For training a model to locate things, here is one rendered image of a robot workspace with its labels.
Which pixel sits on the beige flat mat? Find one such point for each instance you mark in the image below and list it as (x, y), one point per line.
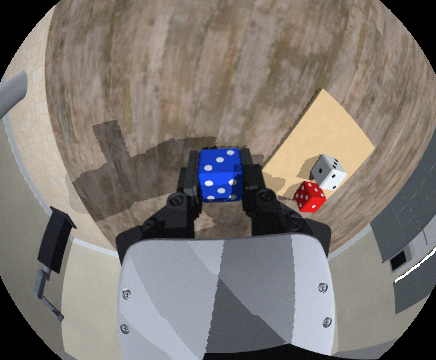
(323, 128)

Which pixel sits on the blue die with white pips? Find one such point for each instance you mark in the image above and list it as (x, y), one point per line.
(220, 175)

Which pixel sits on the red die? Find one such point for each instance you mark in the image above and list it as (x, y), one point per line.
(309, 197)

